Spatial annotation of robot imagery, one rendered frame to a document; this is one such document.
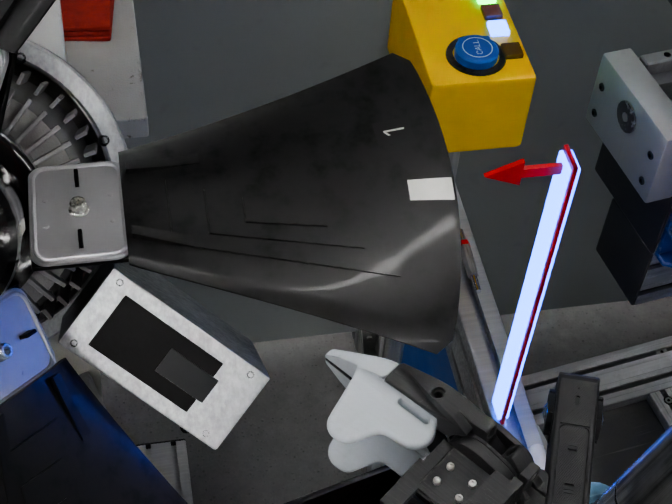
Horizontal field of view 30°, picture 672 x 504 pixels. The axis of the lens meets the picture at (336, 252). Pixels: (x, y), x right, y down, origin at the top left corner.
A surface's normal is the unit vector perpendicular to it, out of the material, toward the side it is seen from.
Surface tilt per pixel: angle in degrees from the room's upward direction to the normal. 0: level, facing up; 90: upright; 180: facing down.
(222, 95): 90
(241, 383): 50
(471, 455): 96
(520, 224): 90
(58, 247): 0
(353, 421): 7
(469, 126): 90
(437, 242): 22
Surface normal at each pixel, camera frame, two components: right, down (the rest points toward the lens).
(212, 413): 0.18, 0.15
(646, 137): -0.94, 0.22
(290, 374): 0.06, -0.65
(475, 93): 0.18, 0.75
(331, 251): 0.17, -0.42
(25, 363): 0.81, -0.21
